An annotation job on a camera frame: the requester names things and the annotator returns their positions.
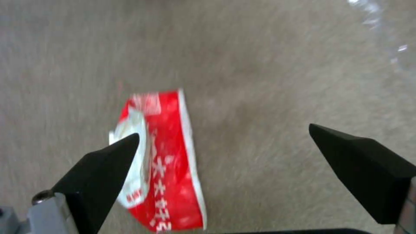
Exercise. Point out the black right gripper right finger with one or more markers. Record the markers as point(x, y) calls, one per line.
point(360, 168)

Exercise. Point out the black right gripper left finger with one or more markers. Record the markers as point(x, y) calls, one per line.
point(94, 175)

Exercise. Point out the red and white snack wrapper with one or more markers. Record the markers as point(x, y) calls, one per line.
point(169, 156)

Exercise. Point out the clear plastic bag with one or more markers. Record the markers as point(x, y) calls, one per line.
point(383, 31)

